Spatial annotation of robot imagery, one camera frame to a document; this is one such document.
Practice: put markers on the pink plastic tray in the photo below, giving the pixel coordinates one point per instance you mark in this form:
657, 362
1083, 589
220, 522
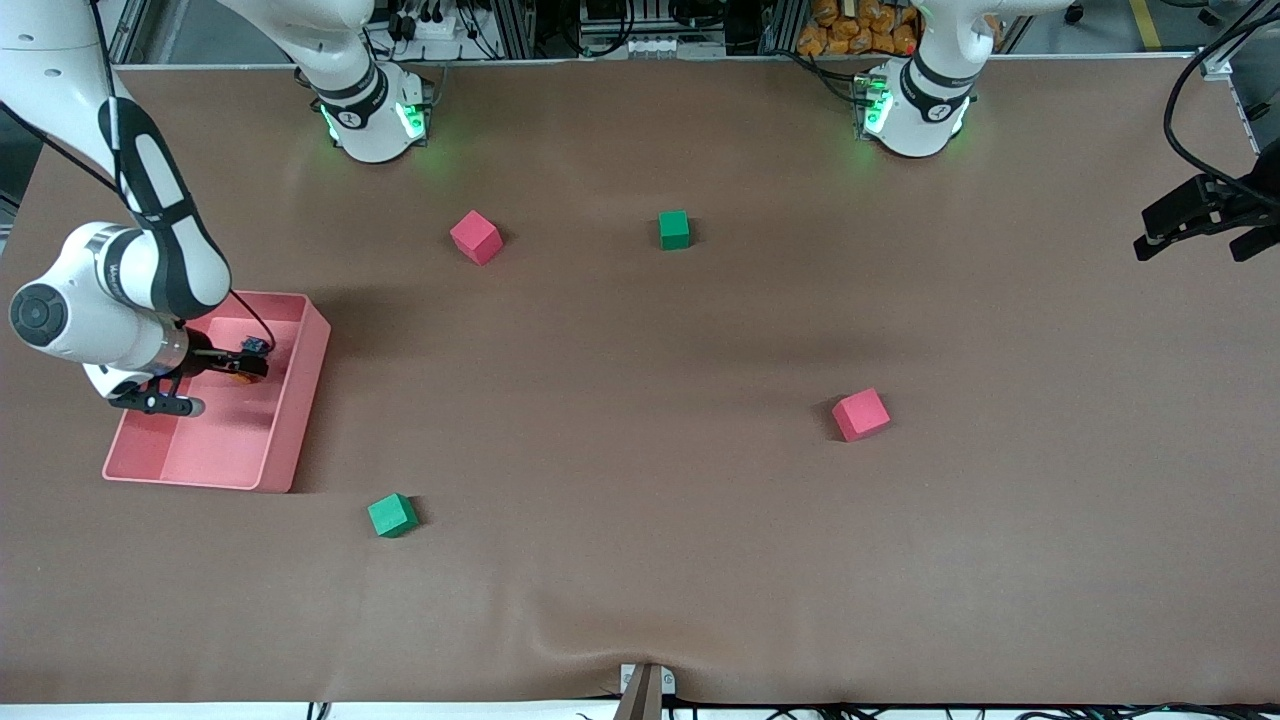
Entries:
230, 440

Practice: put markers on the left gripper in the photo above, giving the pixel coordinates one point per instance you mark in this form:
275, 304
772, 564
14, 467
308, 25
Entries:
1243, 195

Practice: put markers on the orange packaged goods pile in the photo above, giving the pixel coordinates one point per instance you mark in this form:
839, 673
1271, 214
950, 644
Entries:
860, 30

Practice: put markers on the white power strip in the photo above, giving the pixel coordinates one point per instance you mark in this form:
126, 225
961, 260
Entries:
435, 25

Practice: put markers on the pink foam cube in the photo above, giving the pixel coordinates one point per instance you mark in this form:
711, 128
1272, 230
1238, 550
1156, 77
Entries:
476, 238
860, 415

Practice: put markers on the grey frame corner bracket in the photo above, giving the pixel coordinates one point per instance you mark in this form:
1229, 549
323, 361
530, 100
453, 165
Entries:
1216, 66

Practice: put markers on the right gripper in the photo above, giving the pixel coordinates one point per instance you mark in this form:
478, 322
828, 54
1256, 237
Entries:
205, 358

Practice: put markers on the aluminium camera post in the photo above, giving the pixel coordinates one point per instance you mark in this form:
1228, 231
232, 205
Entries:
645, 700

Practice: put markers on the white terminal block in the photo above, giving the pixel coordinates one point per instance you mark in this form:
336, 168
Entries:
675, 47

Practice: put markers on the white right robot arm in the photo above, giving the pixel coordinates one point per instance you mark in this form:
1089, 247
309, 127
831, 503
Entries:
70, 300

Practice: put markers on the green foam cube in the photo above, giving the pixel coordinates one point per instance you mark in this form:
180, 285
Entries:
674, 230
392, 516

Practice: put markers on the brown table mat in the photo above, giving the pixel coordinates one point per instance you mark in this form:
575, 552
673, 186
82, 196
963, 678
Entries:
640, 560

